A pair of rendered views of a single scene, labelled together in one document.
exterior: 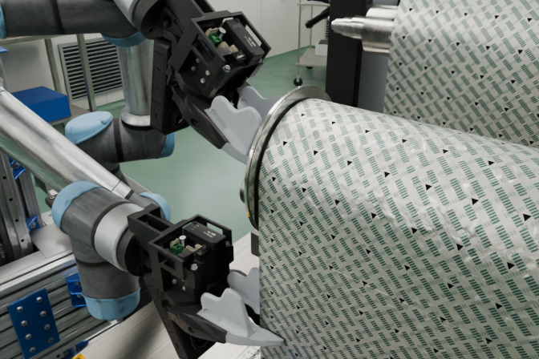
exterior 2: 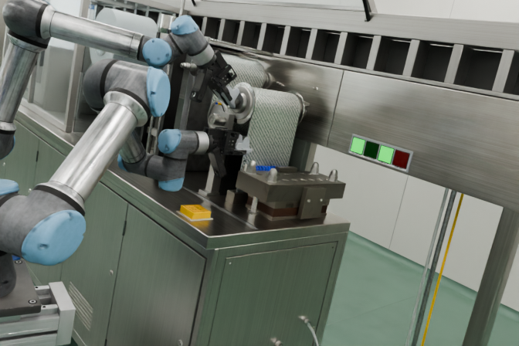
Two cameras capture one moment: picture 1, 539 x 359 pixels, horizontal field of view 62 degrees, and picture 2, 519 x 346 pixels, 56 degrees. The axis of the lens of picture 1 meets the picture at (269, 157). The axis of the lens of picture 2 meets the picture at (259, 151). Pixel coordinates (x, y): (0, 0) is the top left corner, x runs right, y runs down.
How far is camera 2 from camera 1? 168 cm
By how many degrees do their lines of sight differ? 78
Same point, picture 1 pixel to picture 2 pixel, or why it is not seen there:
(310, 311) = (260, 135)
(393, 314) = (276, 126)
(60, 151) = not seen: hidden behind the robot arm
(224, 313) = (243, 146)
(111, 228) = (204, 136)
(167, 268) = (232, 137)
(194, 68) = (223, 78)
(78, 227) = (189, 141)
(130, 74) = (20, 89)
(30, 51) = not seen: outside the picture
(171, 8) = (216, 60)
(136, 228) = (213, 132)
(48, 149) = not seen: hidden behind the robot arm
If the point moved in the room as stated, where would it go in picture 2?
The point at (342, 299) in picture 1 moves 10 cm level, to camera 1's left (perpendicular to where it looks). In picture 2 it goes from (267, 127) to (262, 130)
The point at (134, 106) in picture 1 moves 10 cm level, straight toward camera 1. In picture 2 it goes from (10, 114) to (44, 120)
